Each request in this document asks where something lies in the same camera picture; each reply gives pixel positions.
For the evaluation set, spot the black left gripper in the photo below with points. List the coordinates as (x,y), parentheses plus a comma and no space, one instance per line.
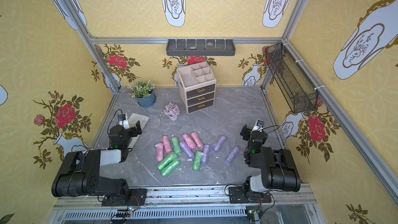
(134,129)

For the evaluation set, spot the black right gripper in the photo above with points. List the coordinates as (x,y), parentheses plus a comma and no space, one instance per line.
(247,132)

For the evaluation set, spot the purple trash bag roll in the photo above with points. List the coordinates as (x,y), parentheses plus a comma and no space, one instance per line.
(206,151)
(231,155)
(218,144)
(183,145)

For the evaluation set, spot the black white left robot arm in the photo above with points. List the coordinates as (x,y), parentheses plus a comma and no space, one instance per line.
(79,173)

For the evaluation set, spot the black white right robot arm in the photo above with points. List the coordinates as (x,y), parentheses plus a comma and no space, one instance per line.
(278,169)

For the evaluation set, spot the pink trash bag roll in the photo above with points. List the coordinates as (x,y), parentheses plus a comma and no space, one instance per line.
(197,140)
(159,152)
(167,144)
(189,141)

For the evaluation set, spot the green trash bag roll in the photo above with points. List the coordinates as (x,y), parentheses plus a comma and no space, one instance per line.
(166,161)
(197,161)
(170,168)
(176,147)

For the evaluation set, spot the beige three-drawer organizer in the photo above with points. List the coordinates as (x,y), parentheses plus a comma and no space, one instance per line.
(197,85)

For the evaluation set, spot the green plant in blue pot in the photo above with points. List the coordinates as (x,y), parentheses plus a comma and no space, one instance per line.
(143,92)

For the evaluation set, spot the purple flowers in white pot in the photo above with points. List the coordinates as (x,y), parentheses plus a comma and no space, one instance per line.
(172,111)

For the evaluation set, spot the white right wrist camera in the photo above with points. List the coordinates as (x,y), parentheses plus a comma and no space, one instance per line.
(259,126)

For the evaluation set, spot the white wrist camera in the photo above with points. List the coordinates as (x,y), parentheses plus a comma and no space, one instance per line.
(259,126)
(122,121)

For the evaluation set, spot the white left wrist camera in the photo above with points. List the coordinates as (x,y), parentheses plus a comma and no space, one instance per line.
(122,121)

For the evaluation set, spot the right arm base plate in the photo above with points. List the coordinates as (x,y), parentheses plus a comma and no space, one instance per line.
(248,194)

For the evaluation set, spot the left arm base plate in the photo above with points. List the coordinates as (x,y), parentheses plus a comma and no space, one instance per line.
(134,197)

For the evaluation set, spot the black wire mesh basket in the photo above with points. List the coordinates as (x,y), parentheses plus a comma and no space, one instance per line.
(295,86)

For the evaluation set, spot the aluminum front rail frame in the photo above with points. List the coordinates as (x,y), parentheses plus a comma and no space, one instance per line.
(172,202)

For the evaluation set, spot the gray wall shelf tray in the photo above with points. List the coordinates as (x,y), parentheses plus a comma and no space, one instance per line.
(200,47)

